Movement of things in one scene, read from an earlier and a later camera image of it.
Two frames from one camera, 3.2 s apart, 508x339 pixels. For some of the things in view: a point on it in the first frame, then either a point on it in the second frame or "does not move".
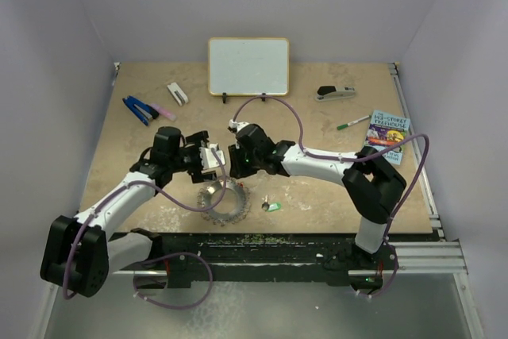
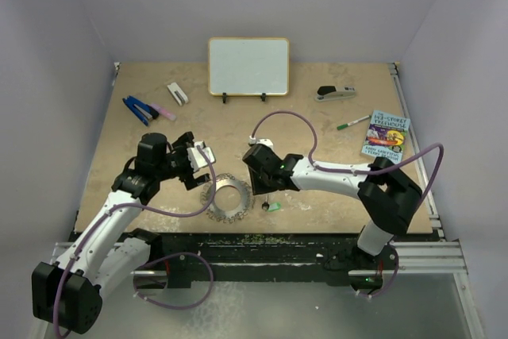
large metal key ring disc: x=205 y=198 does not move
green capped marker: x=346 y=125 does not move
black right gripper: x=237 y=170 to x=257 y=187
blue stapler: x=143 y=111 does not move
